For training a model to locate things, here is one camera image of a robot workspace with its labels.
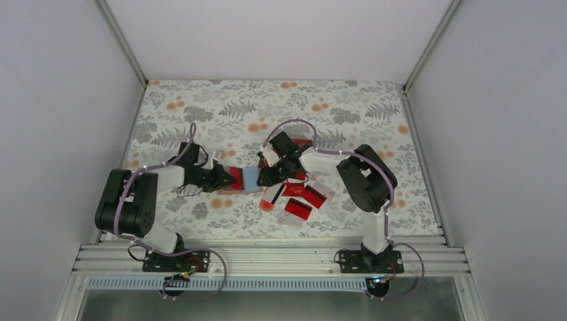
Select red card black stripe right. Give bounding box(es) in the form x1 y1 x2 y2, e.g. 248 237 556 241
301 185 327 209

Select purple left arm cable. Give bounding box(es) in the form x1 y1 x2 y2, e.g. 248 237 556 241
112 122 228 302

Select white card black stripe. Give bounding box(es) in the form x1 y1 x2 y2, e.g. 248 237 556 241
259 183 286 212

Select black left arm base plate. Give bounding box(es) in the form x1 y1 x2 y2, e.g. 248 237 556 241
142 250 211 274

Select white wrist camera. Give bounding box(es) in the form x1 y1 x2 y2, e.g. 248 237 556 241
207 150 222 169
257 148 279 168

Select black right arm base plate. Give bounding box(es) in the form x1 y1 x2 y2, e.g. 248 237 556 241
334 249 405 274

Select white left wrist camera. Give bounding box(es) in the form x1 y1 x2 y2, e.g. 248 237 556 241
207 150 222 169

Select red VIP card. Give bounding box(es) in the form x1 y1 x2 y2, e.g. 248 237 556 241
292 138 313 147
281 183 305 197

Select aluminium corner post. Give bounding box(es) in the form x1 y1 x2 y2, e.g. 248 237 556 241
95 0 148 88
403 0 463 94

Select red card black stripe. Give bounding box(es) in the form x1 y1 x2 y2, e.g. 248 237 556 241
284 198 312 221
301 185 327 209

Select white perforated cable duct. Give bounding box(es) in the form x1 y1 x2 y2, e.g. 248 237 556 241
85 276 366 292

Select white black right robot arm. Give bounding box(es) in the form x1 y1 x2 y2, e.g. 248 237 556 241
257 131 397 272

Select aluminium corner post right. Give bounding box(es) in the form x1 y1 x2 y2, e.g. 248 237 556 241
403 0 463 94

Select aluminium front rail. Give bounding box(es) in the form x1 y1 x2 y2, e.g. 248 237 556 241
72 239 471 277

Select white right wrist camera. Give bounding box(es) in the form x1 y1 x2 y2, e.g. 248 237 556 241
257 148 279 168

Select tan leather card holder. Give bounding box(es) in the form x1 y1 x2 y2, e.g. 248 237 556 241
218 167 264 195

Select aluminium corner post left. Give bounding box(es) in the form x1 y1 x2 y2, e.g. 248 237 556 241
95 0 148 88

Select red card black stripe bottom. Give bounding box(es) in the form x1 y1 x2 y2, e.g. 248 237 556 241
284 198 312 221

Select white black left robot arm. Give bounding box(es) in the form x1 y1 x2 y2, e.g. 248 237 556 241
94 142 237 271

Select white floral card bottom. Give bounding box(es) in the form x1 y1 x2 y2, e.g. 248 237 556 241
277 210 305 228

